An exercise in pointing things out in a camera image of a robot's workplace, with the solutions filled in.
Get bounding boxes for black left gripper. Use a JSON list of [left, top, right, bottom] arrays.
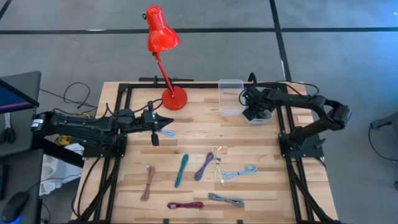
[[141, 107, 175, 147]]

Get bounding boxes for magenta black braided cable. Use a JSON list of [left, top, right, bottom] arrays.
[[166, 201, 205, 210]]

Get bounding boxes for large light blue cable bundle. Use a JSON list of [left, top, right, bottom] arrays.
[[221, 164, 259, 181]]

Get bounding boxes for black scissors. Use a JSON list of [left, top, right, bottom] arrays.
[[0, 126, 17, 145]]

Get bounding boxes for red desk lamp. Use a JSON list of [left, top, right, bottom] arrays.
[[142, 4, 189, 111]]

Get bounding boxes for black looped floor cable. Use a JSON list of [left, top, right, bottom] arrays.
[[39, 81, 98, 110]]

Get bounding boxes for white plastic bag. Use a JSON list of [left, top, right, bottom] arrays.
[[39, 142, 85, 197]]

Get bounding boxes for grey braided cable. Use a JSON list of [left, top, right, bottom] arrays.
[[207, 192, 246, 208]]

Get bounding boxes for teal braided cable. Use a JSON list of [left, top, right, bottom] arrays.
[[174, 153, 190, 189]]

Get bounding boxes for dark grey desk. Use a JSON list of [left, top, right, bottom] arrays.
[[0, 70, 45, 224]]

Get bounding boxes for monitor with blue screen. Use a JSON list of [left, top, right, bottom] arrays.
[[0, 77, 40, 114]]

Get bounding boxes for purple cable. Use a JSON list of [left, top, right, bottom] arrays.
[[193, 151, 222, 182]]

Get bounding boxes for small light blue cable bundle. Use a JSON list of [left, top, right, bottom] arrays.
[[159, 128, 177, 139]]

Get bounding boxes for black aluminium table frame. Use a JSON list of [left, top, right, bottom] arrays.
[[70, 75, 340, 224]]

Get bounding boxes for black computer mouse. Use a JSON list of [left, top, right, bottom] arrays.
[[1, 190, 30, 224]]

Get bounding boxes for clear plastic bin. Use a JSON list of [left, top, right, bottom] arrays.
[[218, 78, 246, 117]]

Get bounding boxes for cream white USB cable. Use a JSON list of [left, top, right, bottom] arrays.
[[211, 146, 226, 186]]

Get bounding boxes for black curved floor cable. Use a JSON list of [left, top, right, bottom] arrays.
[[368, 119, 398, 162]]

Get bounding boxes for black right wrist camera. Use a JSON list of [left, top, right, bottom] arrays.
[[242, 86, 261, 104]]

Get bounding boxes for dusty pink braided cable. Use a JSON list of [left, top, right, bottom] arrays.
[[140, 165, 156, 202]]

